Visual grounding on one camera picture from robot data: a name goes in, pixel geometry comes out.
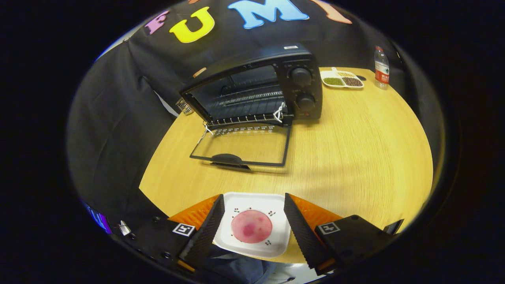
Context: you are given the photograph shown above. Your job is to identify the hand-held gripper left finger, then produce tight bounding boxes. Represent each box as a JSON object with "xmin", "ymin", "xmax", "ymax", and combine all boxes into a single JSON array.
[{"xmin": 114, "ymin": 193, "xmax": 225, "ymax": 277}]

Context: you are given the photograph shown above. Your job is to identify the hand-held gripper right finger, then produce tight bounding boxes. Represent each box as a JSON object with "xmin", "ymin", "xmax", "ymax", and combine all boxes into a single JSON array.
[{"xmin": 283, "ymin": 193, "xmax": 391, "ymax": 276}]

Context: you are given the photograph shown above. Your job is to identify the pink round food slice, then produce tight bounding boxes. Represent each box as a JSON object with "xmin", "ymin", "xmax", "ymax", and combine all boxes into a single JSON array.
[{"xmin": 231, "ymin": 209, "xmax": 273, "ymax": 244}]

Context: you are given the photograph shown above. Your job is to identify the white square plate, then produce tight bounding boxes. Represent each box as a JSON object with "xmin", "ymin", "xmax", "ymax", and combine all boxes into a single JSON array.
[{"xmin": 213, "ymin": 192, "xmax": 292, "ymax": 258}]

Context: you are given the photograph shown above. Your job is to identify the glass toaster oven door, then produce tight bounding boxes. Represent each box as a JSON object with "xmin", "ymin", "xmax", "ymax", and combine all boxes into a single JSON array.
[{"xmin": 189, "ymin": 123, "xmax": 292, "ymax": 171}]

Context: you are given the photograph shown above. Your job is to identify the black toaster oven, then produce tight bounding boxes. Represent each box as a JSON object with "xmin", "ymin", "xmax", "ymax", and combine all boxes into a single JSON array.
[{"xmin": 180, "ymin": 43, "xmax": 323, "ymax": 127}]

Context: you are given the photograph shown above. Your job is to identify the person's blue trousers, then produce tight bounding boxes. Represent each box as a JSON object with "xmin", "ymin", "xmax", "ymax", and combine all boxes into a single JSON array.
[{"xmin": 203, "ymin": 245, "xmax": 277, "ymax": 284}]

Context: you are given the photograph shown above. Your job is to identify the purple blue object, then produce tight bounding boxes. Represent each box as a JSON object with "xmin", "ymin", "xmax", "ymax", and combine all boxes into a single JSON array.
[{"xmin": 84, "ymin": 202, "xmax": 113, "ymax": 234}]

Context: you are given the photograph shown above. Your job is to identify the white divided bean dish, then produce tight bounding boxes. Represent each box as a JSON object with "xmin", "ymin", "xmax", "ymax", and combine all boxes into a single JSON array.
[{"xmin": 320, "ymin": 67, "xmax": 365, "ymax": 89}]

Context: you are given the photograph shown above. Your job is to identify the clear water bottle red label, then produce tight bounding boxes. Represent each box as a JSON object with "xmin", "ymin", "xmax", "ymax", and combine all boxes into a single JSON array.
[{"xmin": 374, "ymin": 46, "xmax": 390, "ymax": 90}]

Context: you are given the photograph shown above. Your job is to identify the wire mesh holder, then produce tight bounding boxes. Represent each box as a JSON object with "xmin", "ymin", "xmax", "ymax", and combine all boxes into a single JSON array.
[{"xmin": 176, "ymin": 98, "xmax": 194, "ymax": 116}]

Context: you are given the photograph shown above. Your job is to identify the metal oven wire rack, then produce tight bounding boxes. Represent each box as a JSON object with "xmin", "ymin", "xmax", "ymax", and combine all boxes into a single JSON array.
[{"xmin": 207, "ymin": 91, "xmax": 285, "ymax": 126}]

